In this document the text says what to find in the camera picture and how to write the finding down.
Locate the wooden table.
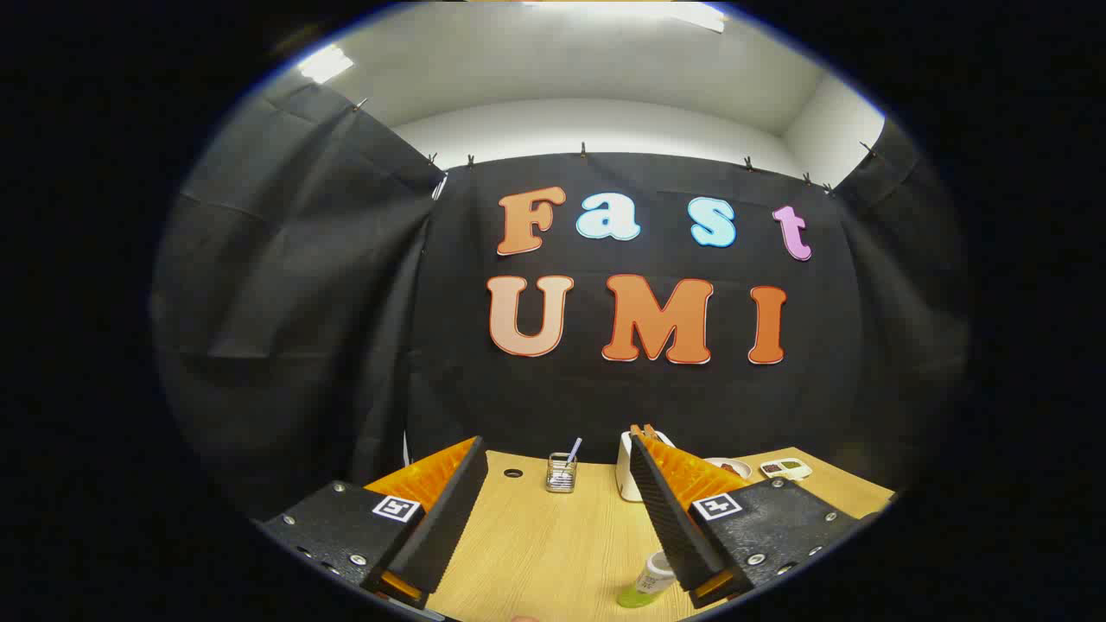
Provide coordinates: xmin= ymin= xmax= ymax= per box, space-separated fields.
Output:
xmin=363 ymin=447 xmax=897 ymax=622

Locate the white holder with sticks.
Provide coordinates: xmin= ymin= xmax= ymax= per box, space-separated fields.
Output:
xmin=616 ymin=429 xmax=675 ymax=503

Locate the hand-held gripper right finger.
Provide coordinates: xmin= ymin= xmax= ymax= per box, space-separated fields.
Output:
xmin=629 ymin=423 xmax=882 ymax=610

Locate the ceiling light panel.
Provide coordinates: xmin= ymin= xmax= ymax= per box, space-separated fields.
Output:
xmin=298 ymin=45 xmax=355 ymax=85

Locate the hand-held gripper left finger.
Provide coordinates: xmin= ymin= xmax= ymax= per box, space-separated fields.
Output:
xmin=255 ymin=436 xmax=489 ymax=610

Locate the clear bottle with white label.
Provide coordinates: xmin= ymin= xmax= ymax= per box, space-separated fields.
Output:
xmin=617 ymin=551 xmax=677 ymax=608

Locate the black backdrop cloth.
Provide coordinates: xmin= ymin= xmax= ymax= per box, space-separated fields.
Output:
xmin=151 ymin=82 xmax=973 ymax=519

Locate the small glass jar with straw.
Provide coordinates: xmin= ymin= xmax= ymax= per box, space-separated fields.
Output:
xmin=546 ymin=438 xmax=583 ymax=494

